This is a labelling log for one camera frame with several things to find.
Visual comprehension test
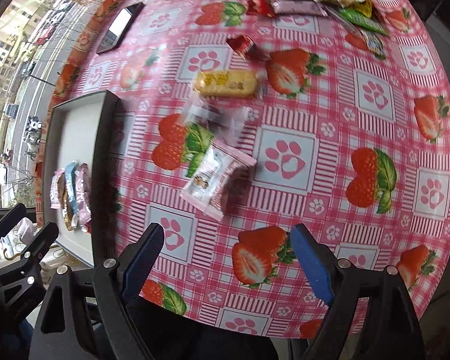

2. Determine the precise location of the brown gold snack packet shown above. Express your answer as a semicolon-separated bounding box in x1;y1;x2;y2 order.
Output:
59;183;75;232

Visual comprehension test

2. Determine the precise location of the clear dark snack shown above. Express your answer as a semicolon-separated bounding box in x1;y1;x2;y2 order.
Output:
178;93;249;146

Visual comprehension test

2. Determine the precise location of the light blue snack packet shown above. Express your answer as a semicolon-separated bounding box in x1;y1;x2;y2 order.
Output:
65;161;79;231

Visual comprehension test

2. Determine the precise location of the pink mauve snack bar packet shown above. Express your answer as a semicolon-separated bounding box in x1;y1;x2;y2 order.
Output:
75;163;92;228

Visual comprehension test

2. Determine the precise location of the yellow snack packet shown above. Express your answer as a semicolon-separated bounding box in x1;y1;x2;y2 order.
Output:
351;0;373;19

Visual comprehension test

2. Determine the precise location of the grey cardboard box tray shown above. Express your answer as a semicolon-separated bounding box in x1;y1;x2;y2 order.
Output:
37;90;119;267

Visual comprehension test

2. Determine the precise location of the strawberry paw print tablecloth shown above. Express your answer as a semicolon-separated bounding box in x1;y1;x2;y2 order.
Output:
51;0;450;337

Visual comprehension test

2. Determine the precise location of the green snack packet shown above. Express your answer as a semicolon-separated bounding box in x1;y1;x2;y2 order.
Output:
338;8;389;36

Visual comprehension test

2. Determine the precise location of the yellow biscuit packet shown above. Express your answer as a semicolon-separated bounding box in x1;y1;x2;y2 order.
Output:
193;70;259;98

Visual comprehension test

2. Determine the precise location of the pink white snack packet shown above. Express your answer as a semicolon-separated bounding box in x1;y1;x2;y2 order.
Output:
49;168;65;210
180;138;257;222

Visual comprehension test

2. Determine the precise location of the small red candy packet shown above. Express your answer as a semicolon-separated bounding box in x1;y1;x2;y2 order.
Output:
226;35;270;61

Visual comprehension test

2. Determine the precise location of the long mauve snack bar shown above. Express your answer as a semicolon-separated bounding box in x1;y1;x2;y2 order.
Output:
271;0;328;17

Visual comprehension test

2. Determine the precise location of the red snack packet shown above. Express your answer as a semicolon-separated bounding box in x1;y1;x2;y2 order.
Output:
84;222;92;234

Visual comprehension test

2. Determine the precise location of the black smartphone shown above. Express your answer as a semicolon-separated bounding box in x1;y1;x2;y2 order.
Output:
97;2;145;55

